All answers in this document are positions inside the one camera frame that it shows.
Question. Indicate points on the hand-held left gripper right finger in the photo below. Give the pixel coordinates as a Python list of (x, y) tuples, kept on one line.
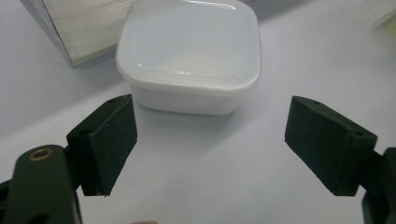
[(327, 143)]

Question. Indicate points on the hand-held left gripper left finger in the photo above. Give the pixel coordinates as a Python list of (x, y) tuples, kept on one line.
[(102, 143)]

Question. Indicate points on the white square plastic container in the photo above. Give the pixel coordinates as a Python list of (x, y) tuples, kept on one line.
[(190, 46)]

